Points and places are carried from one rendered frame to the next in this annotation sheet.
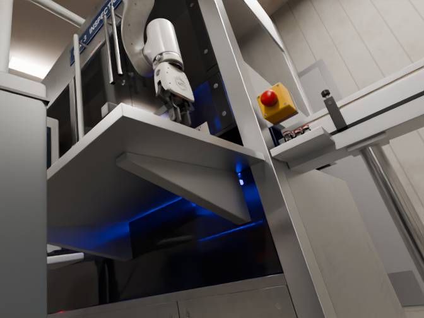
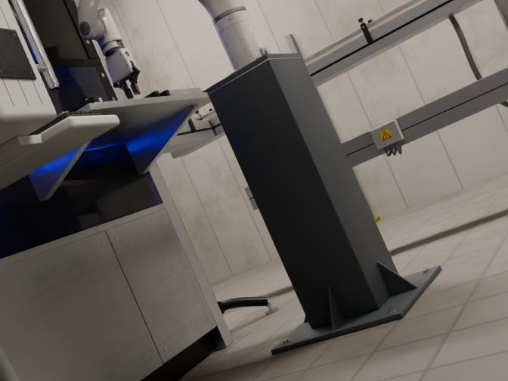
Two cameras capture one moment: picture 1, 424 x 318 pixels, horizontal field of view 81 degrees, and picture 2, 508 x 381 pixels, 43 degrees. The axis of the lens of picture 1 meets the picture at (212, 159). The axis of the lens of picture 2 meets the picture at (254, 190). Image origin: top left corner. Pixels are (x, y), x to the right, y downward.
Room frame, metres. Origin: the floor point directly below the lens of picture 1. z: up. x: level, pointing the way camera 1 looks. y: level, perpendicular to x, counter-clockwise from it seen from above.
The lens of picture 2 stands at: (0.47, 2.41, 0.45)
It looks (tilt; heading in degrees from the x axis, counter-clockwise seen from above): 1 degrees up; 266
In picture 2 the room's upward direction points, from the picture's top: 24 degrees counter-clockwise
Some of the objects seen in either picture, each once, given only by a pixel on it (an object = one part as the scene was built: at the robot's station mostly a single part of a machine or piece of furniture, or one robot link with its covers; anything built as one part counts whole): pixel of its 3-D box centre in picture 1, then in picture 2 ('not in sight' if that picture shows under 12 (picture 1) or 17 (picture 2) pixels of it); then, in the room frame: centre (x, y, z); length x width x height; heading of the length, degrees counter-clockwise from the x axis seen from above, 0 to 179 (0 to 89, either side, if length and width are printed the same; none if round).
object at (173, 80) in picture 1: (172, 85); (120, 64); (0.55, 0.05, 1.12); 0.10 x 0.07 x 0.11; 146
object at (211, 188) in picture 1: (197, 195); (167, 140); (0.51, 0.05, 0.80); 0.34 x 0.03 x 0.13; 146
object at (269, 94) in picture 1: (269, 98); not in sight; (0.54, -0.18, 1.00); 0.04 x 0.04 x 0.04; 56
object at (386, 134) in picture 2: not in sight; (387, 134); (-0.36, -0.34, 0.50); 0.12 x 0.05 x 0.09; 146
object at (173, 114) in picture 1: (170, 111); (136, 84); (0.53, 0.07, 1.02); 0.03 x 0.03 x 0.07; 56
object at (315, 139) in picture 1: (305, 147); not in sight; (0.61, -0.24, 0.87); 0.14 x 0.13 x 0.02; 146
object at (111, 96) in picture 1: (100, 99); not in sight; (1.00, 0.46, 1.51); 0.47 x 0.01 x 0.59; 56
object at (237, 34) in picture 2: not in sight; (242, 44); (0.15, 0.31, 0.95); 0.19 x 0.19 x 0.18
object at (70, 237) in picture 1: (81, 247); (70, 159); (0.79, 0.47, 0.80); 0.34 x 0.03 x 0.13; 146
